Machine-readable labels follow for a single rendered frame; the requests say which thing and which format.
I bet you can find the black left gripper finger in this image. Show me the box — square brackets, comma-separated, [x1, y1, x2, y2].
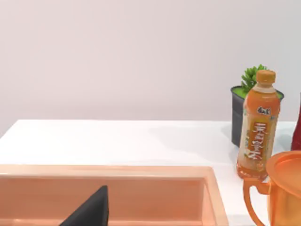
[59, 185, 111, 226]

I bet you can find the shallow salmon-coloured box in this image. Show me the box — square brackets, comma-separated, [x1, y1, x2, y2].
[0, 164, 230, 226]

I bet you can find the grey plant pot green plant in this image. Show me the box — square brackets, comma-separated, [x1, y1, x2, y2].
[230, 64, 285, 148]

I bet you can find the orange bottle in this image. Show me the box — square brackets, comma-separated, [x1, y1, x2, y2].
[236, 69, 282, 182]

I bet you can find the red bottle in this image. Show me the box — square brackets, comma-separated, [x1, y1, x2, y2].
[291, 92, 301, 151]

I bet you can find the orange cup with handle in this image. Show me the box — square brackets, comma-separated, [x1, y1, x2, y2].
[242, 150, 301, 226]

